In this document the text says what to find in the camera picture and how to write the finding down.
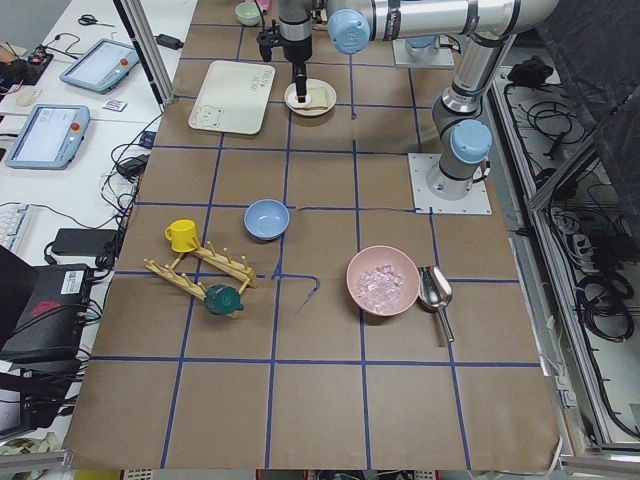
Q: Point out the bottom bread slice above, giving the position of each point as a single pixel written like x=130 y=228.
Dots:
x=317 y=99

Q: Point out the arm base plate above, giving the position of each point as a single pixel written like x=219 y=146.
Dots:
x=435 y=193
x=432 y=56

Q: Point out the metal scoop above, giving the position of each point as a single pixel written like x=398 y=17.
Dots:
x=435 y=295

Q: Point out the pink bowl with ice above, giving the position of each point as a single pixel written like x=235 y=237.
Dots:
x=383 y=280

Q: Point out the black computer box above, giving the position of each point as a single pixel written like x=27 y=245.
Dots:
x=41 y=312

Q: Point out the dark green mug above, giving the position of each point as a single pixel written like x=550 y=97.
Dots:
x=223 y=300

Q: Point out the scissors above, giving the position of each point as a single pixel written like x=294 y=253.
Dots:
x=90 y=19

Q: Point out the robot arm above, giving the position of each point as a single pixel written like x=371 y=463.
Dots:
x=490 y=27
x=296 y=11

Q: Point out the white keyboard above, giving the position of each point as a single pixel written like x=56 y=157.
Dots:
x=14 y=222

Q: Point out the blue bowl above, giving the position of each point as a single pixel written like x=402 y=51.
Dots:
x=266 y=219

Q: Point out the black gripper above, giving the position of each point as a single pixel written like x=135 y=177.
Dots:
x=295 y=44

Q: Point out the black power adapter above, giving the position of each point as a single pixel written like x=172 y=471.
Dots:
x=168 y=41

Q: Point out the yellow mug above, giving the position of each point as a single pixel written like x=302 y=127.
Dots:
x=183 y=236

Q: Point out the teach pendant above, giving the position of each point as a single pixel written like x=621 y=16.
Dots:
x=102 y=67
x=50 y=137

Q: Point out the near teach pendant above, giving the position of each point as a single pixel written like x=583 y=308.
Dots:
x=50 y=137

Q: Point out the far teach pendant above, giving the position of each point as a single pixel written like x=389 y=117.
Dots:
x=102 y=67

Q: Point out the wooden mug rack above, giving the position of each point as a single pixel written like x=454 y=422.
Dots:
x=213 y=259

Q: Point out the cream bear tray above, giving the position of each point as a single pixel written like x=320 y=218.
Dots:
x=233 y=98

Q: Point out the aluminium frame post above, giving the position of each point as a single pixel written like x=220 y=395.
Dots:
x=133 y=17

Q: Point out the green bowl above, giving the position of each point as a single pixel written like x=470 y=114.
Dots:
x=248 y=14

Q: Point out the cream round plate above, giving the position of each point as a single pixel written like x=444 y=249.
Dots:
x=291 y=98

